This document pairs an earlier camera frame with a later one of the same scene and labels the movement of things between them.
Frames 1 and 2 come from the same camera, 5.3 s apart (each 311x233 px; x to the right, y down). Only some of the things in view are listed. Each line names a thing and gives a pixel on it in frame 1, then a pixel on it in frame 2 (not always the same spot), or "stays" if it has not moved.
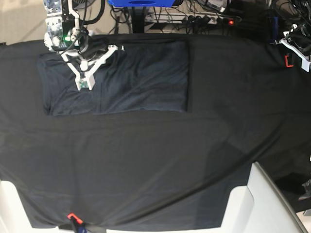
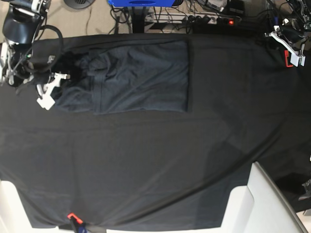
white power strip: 188,17 stays
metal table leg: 138,16 stays
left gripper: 78,43 → 39,67
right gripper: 300,35 → 291,32
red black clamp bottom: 79,225 stays
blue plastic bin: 144,3 stays
